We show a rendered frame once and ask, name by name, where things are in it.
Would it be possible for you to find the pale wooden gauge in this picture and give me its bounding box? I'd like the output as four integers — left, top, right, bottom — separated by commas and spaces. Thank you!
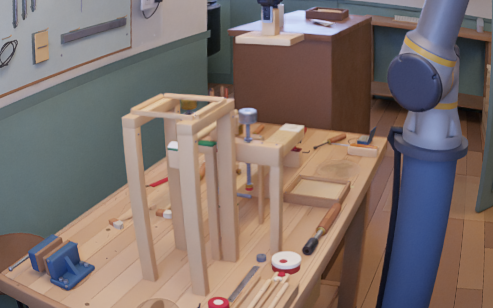
234, 3, 306, 48

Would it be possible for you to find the wooden block with red felt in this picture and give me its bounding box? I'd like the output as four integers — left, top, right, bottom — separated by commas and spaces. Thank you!
282, 146, 312, 169

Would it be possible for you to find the wooden tray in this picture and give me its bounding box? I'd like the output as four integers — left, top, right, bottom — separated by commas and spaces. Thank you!
283, 173, 352, 210

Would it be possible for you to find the dark brown tray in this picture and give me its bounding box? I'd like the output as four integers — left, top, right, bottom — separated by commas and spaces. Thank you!
304, 5, 351, 23

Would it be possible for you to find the brown handled black tipped tool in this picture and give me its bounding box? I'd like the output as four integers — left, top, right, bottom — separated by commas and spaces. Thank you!
300, 201, 343, 257

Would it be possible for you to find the yellow sanding block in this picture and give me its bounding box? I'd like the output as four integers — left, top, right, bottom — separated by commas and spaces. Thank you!
31, 28, 51, 66

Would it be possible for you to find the brown cabinet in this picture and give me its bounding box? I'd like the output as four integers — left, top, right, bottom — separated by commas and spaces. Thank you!
227, 10, 374, 135

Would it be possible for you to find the white tool board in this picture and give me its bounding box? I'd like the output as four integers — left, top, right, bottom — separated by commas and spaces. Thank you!
0, 0, 134, 109

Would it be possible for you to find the white ribbed strip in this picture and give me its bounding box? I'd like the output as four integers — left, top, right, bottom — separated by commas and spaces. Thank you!
393, 14, 421, 25

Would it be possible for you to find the long grey bar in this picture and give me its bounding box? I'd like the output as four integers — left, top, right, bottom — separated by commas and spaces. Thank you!
59, 15, 128, 46

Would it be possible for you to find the black cable coil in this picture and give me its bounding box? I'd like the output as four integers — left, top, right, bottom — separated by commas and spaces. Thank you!
0, 38, 20, 69

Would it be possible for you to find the white wall socket with cable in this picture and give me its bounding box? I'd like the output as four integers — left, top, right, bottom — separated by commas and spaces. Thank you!
139, 0, 164, 21

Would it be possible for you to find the blue bench vise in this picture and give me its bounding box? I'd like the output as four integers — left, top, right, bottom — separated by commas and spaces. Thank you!
7, 233, 96, 291

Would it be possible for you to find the grey knob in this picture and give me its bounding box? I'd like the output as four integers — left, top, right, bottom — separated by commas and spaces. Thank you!
238, 106, 259, 144

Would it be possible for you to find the white block with orange strip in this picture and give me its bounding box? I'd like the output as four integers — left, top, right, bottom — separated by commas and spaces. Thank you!
346, 142, 379, 159

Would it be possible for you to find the pale wooden action frame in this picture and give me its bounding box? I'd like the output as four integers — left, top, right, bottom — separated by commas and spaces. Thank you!
121, 92, 286, 297

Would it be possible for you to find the small blue square tool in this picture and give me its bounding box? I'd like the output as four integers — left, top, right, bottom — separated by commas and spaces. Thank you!
356, 126, 378, 146

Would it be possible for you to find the pale wooden stick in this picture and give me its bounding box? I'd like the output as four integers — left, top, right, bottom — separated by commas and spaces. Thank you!
268, 280, 293, 308
257, 274, 289, 308
245, 275, 280, 308

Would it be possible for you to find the large red white spool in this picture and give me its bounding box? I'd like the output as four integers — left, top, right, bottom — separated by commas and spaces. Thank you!
270, 250, 303, 276

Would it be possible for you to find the dark blue cable conduit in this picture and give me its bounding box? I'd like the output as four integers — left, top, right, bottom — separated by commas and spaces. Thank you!
375, 126, 405, 308

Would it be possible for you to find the pale wooden ring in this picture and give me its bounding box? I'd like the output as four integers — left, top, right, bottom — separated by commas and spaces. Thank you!
136, 297, 181, 308

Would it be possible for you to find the steel ruler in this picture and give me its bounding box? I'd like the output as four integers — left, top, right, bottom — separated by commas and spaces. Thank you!
227, 264, 261, 303

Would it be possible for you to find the orange handled screwdriver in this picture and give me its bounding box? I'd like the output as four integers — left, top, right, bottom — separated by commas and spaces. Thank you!
312, 132, 348, 151

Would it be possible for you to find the red flat strip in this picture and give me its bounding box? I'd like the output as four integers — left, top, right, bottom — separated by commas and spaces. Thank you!
146, 176, 170, 189

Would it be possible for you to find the black cylinder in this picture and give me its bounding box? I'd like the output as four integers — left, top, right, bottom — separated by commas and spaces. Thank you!
206, 0, 222, 58

